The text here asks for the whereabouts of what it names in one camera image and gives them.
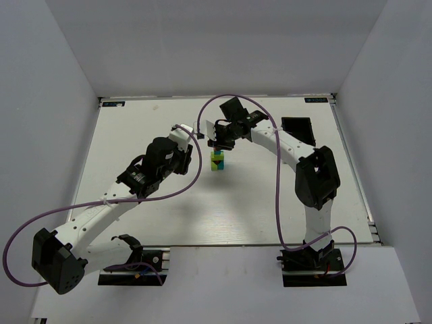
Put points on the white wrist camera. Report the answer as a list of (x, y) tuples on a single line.
[(206, 129), (181, 136)]

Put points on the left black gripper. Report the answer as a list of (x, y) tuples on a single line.
[(185, 158)]

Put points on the blue corner label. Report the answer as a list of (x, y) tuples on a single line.
[(316, 100), (113, 104)]

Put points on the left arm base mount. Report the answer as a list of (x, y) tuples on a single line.
[(149, 269)]

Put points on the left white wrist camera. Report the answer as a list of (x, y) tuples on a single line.
[(181, 136)]

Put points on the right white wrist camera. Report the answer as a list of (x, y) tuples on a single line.
[(206, 129)]

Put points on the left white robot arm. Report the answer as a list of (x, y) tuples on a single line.
[(61, 256)]

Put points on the left blue corner label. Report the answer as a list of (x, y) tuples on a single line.
[(113, 104)]

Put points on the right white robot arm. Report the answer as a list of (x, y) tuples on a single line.
[(316, 175)]

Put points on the green rectangular block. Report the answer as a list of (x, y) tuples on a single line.
[(217, 158)]

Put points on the right blue corner label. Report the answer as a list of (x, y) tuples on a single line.
[(316, 100)]

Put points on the teal arch block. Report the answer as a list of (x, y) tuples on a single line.
[(221, 165)]

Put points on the green cube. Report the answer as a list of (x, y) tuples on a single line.
[(213, 155)]

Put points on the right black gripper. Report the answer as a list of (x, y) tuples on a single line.
[(221, 144)]

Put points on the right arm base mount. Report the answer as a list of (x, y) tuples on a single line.
[(300, 271)]

